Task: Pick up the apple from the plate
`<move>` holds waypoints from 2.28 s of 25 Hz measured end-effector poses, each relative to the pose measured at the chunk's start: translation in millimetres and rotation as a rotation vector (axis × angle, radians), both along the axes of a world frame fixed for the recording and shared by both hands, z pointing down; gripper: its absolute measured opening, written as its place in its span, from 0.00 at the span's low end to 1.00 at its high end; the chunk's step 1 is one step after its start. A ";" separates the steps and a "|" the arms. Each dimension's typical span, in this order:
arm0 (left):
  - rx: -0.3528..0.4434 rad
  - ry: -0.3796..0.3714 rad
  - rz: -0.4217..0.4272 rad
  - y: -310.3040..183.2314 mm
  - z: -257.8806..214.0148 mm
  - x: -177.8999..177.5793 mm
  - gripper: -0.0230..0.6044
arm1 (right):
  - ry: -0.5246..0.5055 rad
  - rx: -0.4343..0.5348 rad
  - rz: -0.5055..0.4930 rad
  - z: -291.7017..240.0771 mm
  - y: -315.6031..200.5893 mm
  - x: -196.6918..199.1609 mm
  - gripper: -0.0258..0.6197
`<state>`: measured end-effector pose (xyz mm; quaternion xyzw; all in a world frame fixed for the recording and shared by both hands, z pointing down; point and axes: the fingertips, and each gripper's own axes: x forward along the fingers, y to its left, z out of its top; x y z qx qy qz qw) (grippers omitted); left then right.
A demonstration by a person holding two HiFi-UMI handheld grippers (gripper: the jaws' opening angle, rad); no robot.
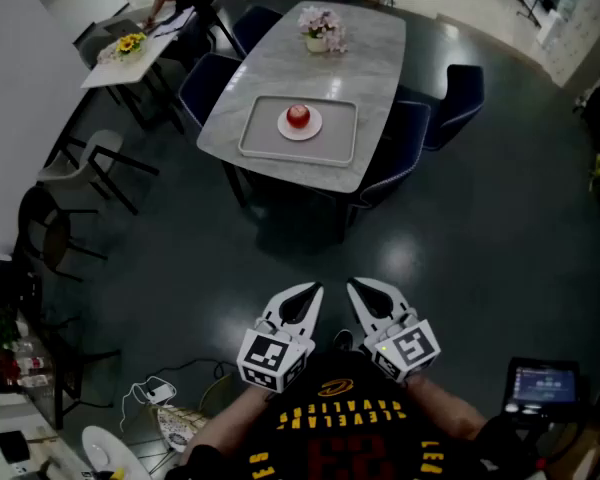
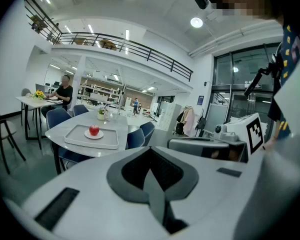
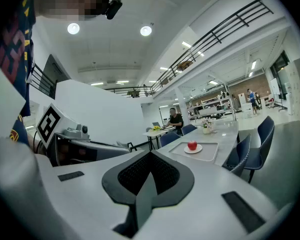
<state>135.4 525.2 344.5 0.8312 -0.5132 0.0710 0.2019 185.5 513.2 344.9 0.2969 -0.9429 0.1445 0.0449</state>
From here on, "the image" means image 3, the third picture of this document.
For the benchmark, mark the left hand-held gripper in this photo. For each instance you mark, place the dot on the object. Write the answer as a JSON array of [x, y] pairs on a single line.
[[50, 126]]

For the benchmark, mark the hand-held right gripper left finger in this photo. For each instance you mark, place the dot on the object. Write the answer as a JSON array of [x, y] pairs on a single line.
[[115, 184]]

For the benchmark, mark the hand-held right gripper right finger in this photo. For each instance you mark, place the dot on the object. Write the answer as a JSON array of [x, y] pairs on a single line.
[[182, 184]]

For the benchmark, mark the white round plate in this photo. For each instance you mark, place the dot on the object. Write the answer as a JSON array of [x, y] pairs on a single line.
[[200, 149]]

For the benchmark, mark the red apple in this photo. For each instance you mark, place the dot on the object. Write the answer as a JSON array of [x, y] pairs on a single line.
[[192, 145]]

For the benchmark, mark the grey chair black legs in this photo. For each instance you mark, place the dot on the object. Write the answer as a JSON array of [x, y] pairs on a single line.
[[123, 145]]

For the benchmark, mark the grey tray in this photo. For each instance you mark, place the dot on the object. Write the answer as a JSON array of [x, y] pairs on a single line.
[[208, 154]]

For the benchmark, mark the blue chair white piping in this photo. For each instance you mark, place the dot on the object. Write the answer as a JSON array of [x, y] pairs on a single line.
[[240, 156], [188, 129], [265, 136], [168, 139]]

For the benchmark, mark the yellow sunflower bouquet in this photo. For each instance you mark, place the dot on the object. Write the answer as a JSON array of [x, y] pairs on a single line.
[[155, 128]]

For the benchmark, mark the silver laptop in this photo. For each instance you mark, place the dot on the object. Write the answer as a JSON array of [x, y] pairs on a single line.
[[157, 125]]

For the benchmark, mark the small white table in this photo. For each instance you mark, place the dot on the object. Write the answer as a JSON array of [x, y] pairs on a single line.
[[162, 132]]

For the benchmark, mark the pink flowers in white pot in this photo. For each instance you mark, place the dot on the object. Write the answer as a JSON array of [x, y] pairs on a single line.
[[207, 127]]

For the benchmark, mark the white storage shelving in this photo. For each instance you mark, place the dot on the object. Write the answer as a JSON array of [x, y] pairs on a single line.
[[215, 111]]

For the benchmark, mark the round ceiling light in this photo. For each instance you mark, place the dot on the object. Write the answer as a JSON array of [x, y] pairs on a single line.
[[73, 28], [146, 30]]

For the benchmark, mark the whiteboard on stand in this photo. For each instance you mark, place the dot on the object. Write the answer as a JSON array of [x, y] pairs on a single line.
[[275, 86]]

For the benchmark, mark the ceiling strip lights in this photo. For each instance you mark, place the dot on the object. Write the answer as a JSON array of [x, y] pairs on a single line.
[[253, 64]]

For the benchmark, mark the person's dark printed jersey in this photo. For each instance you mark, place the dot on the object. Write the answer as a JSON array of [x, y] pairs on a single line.
[[12, 46]]

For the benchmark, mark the white locker cabinet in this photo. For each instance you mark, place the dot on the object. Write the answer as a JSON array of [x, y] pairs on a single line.
[[297, 89]]

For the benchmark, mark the person's head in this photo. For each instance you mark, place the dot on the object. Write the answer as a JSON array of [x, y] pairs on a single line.
[[72, 1]]

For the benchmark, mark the black mezzanine railing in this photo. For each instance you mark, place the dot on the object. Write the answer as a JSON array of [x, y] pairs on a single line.
[[242, 20]]

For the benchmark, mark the black head-mounted camera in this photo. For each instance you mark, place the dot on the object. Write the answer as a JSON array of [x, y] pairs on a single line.
[[113, 7]]

